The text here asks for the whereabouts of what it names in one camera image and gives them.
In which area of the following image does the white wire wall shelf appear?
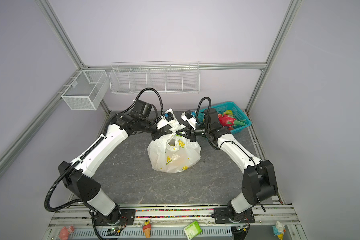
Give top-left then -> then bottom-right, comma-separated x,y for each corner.
110,61 -> 201,94

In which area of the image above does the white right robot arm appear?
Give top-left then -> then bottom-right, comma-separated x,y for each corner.
177,109 -> 279,223

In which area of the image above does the pink toy figure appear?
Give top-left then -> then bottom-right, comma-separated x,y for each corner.
59,226 -> 75,240

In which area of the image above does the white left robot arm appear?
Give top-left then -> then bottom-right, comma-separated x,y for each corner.
45,100 -> 174,225

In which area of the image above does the red fake dragon fruit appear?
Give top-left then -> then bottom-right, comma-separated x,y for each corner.
218,114 -> 247,127

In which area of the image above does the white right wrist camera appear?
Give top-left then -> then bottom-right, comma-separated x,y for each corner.
181,110 -> 197,130

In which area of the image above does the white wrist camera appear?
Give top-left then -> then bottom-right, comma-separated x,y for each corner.
181,110 -> 197,130
157,109 -> 175,130

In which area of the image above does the teal plastic basket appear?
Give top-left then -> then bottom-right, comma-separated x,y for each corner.
211,102 -> 252,134

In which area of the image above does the white mesh box basket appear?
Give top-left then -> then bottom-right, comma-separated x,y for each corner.
62,70 -> 110,111

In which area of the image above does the green white small box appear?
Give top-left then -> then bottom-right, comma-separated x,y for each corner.
184,221 -> 202,240

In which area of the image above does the white plastic bag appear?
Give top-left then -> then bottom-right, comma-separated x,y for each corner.
147,125 -> 202,174

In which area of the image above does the black corrugated left cable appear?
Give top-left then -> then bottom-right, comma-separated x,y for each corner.
43,160 -> 85,213

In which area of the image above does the toy blue ice cream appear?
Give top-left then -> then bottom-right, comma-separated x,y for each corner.
273,221 -> 286,240

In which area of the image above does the toy ice cream cone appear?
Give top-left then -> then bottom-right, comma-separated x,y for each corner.
143,220 -> 152,239

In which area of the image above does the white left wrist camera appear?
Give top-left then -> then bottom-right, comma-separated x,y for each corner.
157,109 -> 175,130

